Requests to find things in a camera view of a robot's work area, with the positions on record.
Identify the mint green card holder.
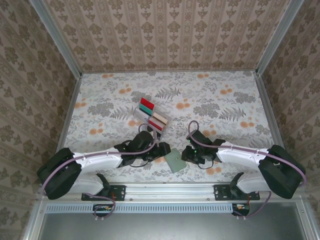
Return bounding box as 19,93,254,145
163,147,187,174

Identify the clear acrylic card stand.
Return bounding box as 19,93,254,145
133,97,170,141

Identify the black card stack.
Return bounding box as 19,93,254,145
146,124,161,135

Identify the red card stack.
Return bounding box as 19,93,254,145
148,117,166,131
139,97,156,109

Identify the beige card stack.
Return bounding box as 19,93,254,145
152,111,168,125

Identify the teal card stack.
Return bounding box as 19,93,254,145
138,103,155,117

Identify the black controller board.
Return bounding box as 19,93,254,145
231,202,251,216
92,203,114,218

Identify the grey metal sheet panel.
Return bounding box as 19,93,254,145
37,212,310,240

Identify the aluminium mounting rail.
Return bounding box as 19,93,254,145
37,181,309,204

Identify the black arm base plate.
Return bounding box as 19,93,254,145
81,184,126,201
213,184,261,201

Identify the white slotted cable duct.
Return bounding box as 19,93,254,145
46,202,235,214

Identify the short purple base cable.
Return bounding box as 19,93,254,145
231,191,273,221
82,192,117,222

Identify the aluminium table side rail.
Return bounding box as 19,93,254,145
47,73,83,187
254,71,286,151

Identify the aluminium frame post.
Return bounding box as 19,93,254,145
29,0,83,77
254,0,302,75

